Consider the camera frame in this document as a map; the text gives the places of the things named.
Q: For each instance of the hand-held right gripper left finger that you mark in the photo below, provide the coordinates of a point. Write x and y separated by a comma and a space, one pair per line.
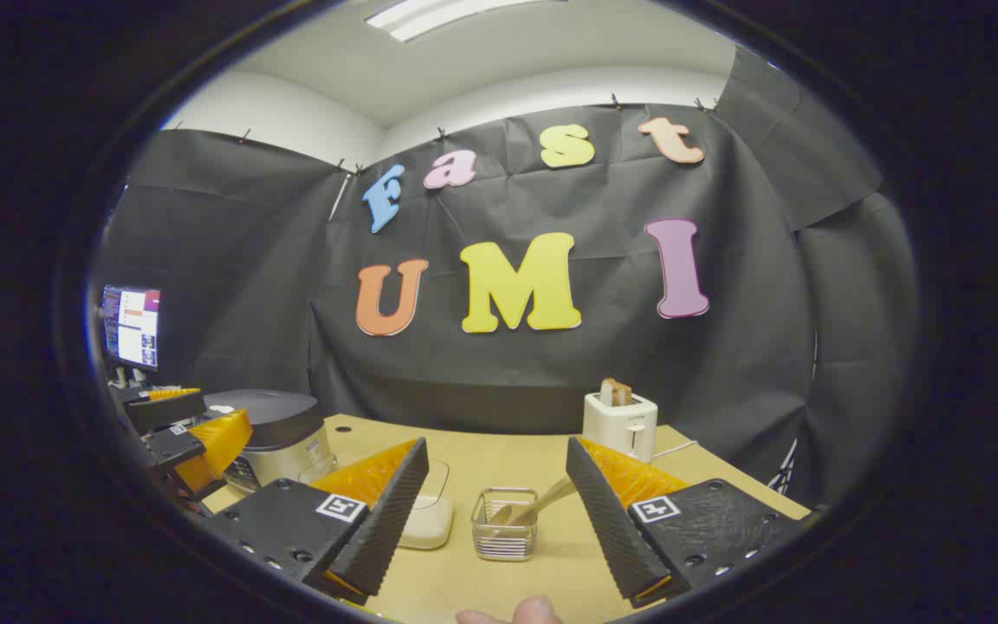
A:
386, 520

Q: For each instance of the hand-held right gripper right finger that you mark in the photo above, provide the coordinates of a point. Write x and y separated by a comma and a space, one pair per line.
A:
607, 520

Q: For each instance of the silver black rice cooker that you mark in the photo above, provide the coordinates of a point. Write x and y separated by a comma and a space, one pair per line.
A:
274, 416

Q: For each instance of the brown toast slice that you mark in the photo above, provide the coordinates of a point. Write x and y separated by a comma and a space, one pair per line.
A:
623, 394

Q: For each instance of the black backdrop cloth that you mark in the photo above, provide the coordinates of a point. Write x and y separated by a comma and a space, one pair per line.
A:
551, 381

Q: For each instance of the pale bread slice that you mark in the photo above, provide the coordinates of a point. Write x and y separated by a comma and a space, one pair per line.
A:
606, 393

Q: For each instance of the white toaster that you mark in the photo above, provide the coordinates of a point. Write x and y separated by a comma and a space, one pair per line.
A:
620, 425

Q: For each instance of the wooden spoon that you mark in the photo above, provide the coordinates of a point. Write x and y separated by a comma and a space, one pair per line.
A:
551, 498

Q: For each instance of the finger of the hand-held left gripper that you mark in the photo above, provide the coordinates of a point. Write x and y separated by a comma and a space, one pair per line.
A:
165, 414
217, 446

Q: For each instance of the ceiling light panel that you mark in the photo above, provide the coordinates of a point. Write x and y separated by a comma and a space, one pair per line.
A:
430, 16

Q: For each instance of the computer monitor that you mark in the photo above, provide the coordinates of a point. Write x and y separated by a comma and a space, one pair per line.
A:
131, 325

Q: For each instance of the clear plastic rice container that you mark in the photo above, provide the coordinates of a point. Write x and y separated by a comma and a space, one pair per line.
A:
434, 485

